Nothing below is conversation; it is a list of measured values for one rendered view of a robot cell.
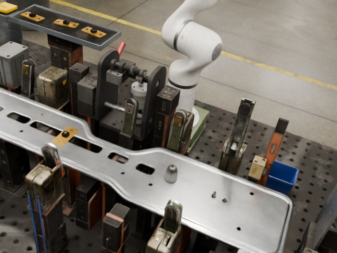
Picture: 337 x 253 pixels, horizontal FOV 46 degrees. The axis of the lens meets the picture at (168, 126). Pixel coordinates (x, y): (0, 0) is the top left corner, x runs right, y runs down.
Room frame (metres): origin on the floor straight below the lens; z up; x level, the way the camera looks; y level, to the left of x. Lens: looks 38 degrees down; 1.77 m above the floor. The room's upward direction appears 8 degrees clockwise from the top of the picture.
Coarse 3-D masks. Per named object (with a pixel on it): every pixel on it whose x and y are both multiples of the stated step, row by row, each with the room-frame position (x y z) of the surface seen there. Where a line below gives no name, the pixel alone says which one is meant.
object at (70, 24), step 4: (56, 20) 1.28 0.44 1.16; (60, 20) 1.28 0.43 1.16; (64, 20) 1.27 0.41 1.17; (68, 20) 1.27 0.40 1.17; (56, 24) 1.25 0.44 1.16; (60, 24) 1.25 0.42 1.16; (64, 24) 1.25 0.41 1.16; (68, 24) 1.26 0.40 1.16; (72, 24) 1.26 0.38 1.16; (76, 24) 1.27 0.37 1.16
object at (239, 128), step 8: (240, 104) 0.86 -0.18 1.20; (248, 104) 0.85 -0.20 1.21; (240, 112) 0.83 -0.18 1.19; (248, 112) 0.83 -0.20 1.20; (240, 120) 0.86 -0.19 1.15; (248, 120) 0.84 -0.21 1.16; (240, 128) 0.85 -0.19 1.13; (232, 136) 0.84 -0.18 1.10; (240, 136) 0.85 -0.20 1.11; (240, 144) 0.83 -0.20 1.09
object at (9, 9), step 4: (0, 4) 1.35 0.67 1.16; (4, 4) 1.35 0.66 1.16; (8, 4) 1.36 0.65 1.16; (0, 8) 1.31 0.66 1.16; (4, 8) 1.32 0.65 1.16; (8, 8) 1.32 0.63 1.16; (12, 8) 1.33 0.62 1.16; (16, 8) 1.35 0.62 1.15; (4, 12) 1.30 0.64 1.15; (8, 12) 1.31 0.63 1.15
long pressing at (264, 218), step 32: (0, 96) 1.01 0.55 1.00; (0, 128) 0.86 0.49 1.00; (32, 128) 0.88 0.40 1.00; (64, 128) 0.90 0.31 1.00; (64, 160) 0.77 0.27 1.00; (96, 160) 0.78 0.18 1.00; (128, 160) 0.80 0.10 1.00; (160, 160) 0.82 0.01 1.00; (192, 160) 0.83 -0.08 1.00; (128, 192) 0.68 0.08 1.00; (160, 192) 0.70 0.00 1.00; (192, 192) 0.71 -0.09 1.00; (224, 192) 0.73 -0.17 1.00; (256, 192) 0.75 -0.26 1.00; (192, 224) 0.61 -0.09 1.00; (224, 224) 0.62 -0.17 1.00; (256, 224) 0.64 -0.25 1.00; (288, 224) 0.66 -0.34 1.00
